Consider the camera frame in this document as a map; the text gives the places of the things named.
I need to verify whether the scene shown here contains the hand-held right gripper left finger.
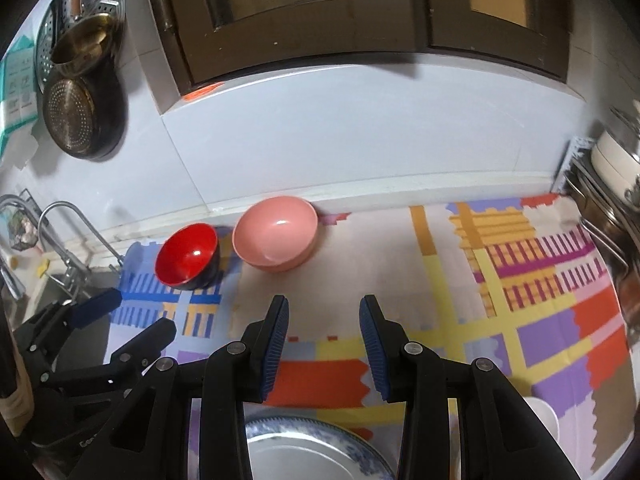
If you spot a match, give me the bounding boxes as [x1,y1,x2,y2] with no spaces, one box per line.
[65,294,291,480]

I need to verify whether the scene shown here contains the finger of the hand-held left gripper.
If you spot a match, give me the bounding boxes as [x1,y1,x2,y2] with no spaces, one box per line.
[46,317,177,398]
[17,287,123,376]

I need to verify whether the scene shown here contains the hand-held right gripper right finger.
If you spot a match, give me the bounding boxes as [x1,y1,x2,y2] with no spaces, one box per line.
[359,294,583,480]

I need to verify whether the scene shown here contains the red and black bowl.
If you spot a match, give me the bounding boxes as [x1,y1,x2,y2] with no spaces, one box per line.
[155,223,221,291]

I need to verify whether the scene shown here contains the large blue floral white plate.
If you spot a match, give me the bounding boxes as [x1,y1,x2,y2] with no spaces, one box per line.
[244,415,396,480]

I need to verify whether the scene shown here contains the pink bowl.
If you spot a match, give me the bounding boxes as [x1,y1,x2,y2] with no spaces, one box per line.
[232,196,319,273]

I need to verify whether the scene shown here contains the white bowl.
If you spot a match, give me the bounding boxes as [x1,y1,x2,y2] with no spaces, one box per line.
[522,396,561,443]

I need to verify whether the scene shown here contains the person's left forearm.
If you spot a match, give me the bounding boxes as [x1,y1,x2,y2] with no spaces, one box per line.
[0,350,33,438]

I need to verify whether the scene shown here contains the steel sink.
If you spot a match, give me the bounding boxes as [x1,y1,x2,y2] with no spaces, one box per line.
[10,265,121,361]

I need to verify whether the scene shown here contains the curved steel gooseneck faucet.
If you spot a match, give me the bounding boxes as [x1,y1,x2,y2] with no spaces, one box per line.
[37,201,126,273]

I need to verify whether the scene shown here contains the steel sink faucet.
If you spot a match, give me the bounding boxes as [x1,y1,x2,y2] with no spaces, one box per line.
[0,195,31,302]

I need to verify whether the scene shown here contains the colourful patterned table mat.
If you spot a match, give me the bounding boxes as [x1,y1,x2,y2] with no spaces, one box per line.
[102,195,633,480]

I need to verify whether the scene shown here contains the black perforated pan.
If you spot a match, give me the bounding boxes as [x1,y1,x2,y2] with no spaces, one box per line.
[41,74,126,161]

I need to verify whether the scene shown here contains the orange sticker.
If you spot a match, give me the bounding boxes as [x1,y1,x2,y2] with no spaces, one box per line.
[182,85,221,102]

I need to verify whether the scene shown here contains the steel pot rack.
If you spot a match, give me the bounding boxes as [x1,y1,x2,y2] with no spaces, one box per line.
[564,165,640,281]

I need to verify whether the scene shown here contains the brass pot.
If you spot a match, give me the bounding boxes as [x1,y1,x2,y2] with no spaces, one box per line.
[50,14,125,78]

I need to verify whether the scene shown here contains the perforated steel steamer tray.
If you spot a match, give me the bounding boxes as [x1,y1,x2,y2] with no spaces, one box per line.
[35,0,123,86]

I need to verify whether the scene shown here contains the white pot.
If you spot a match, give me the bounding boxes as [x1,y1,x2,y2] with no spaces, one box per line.
[591,107,640,201]

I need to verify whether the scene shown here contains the brown wooden cabinet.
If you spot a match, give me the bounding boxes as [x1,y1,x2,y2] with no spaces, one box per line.
[142,0,571,113]

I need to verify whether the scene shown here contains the wire rack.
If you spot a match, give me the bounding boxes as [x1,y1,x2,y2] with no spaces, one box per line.
[10,190,43,253]

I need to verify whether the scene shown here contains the wall paper sheet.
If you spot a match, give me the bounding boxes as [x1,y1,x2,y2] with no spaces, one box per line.
[0,35,43,156]

